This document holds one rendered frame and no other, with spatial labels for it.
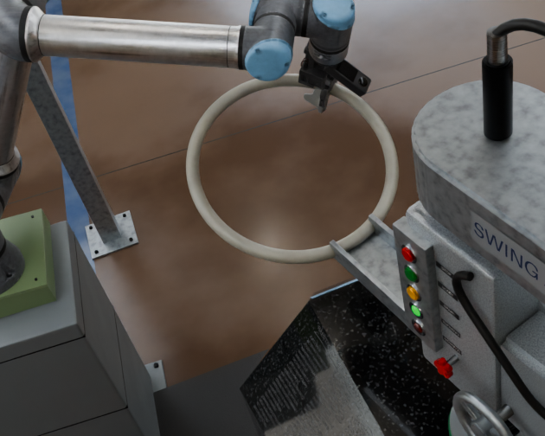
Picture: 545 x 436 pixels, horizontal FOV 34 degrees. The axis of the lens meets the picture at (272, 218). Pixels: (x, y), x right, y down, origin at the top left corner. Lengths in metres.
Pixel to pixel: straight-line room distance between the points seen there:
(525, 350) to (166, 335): 2.11
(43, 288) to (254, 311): 1.12
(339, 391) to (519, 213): 1.02
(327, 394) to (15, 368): 0.86
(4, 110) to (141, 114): 2.12
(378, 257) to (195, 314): 1.53
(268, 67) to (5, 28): 0.54
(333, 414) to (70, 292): 0.80
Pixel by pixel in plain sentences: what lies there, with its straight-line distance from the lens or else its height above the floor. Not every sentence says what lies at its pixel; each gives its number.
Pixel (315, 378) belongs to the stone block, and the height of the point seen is 0.77.
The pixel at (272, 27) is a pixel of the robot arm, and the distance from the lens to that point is 1.84.
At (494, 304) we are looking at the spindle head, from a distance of 1.37.
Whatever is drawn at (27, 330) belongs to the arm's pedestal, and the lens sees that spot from 2.44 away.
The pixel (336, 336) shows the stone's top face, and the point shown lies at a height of 0.84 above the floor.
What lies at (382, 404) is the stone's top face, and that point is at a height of 0.84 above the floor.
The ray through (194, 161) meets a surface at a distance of 2.04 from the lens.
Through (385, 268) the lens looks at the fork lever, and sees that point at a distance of 1.94.
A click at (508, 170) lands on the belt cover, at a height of 1.71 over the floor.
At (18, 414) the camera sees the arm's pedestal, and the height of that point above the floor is 0.55.
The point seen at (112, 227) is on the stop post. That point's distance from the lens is 3.71.
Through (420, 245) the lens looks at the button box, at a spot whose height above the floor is 1.53.
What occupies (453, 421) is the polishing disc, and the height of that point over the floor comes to 0.90.
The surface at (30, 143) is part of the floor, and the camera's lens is 4.43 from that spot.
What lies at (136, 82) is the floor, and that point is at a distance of 4.53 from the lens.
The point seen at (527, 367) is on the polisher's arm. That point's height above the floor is 1.39.
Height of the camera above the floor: 2.60
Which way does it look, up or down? 46 degrees down
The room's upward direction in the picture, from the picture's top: 16 degrees counter-clockwise
